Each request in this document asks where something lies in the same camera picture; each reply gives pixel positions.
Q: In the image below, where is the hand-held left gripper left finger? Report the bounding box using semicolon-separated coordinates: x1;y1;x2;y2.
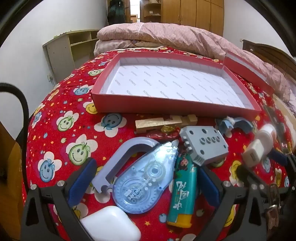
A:
22;158;97;241

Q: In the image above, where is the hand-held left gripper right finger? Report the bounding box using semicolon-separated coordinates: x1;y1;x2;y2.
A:
198;166;266;241

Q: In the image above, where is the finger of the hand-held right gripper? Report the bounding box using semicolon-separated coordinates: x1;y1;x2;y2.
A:
268;149;296;169
236;165;257;186

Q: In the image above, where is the white charger plug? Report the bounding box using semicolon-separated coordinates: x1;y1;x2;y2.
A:
242;124;277;167

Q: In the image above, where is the teal lighter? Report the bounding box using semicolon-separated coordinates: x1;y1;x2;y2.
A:
166;151;198;229

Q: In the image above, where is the grey combination lock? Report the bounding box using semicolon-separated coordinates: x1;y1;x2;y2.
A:
179;126;229;167

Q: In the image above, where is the lavender plastic hook piece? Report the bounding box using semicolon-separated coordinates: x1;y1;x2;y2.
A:
92;137;159;194

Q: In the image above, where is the white earbuds case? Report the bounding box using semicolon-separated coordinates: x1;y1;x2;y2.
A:
80;206;141;241

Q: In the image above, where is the blue correction tape dispenser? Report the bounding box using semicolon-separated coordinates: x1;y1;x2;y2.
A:
113;139;179;214

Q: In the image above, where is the wooden puzzle piece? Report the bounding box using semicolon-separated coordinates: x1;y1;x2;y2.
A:
135;113;198;134

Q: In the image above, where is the red cardboard box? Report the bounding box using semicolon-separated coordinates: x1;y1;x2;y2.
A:
91;51;262;120

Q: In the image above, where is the brown wooden board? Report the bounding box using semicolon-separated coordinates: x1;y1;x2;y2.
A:
0;120;26;241

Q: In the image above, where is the red smiley flower blanket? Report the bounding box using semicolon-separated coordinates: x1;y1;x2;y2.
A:
22;46;296;241

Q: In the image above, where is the red cardboard box lid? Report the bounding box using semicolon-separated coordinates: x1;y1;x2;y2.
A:
223;50;275;95

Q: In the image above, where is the dark wooden headboard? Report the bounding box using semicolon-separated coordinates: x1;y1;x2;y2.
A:
242;39;296;86

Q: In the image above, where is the beige wooden bookshelf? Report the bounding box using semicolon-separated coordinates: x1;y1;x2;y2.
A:
42;29;101;84

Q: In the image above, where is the pink quilt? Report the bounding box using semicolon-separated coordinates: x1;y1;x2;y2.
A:
94;23;292;102

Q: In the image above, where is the brown wooden wardrobe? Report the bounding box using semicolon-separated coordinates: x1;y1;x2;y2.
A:
161;0;225;36

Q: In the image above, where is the dark hanging coat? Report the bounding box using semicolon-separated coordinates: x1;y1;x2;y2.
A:
107;0;125;26

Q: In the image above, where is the wooden corner shelf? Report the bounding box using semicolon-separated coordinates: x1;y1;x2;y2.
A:
140;0;162;24

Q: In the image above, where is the black cable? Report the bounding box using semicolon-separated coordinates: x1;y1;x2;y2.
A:
0;82;29;186

